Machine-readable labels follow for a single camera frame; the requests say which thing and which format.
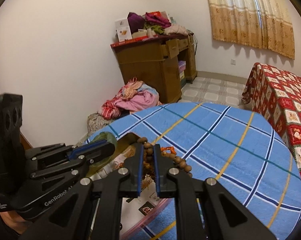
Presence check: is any pink jewelry tin box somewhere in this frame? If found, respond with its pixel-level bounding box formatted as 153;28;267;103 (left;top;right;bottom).
87;132;181;240

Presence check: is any wooden bead necklace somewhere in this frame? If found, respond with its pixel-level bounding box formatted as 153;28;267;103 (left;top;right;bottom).
136;137;193;178

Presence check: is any person's left hand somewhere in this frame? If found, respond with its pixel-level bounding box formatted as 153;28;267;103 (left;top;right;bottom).
0;211;32;235

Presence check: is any pink clothes pile on floor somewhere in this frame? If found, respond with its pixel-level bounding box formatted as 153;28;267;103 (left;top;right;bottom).
99;77;161;120

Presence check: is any blue plaid tablecloth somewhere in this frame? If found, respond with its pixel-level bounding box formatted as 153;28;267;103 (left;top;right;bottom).
86;101;301;240

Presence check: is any brown wooden desk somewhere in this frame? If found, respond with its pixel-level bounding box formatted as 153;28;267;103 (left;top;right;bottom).
111;34;198;103

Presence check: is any white product box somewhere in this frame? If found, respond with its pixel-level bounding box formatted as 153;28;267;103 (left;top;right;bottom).
115;18;132;42

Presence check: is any pile of clothes on desk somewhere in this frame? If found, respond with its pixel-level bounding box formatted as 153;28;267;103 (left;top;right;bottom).
127;11;190;36

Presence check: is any red patchwork bed cover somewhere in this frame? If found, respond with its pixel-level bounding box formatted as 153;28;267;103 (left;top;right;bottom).
242;62;301;175

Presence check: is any beige patterned curtain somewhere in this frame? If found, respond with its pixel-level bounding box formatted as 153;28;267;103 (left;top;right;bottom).
208;0;295;60

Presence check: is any orange bead bracelet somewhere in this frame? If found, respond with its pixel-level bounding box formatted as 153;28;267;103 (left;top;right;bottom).
160;146;178;157

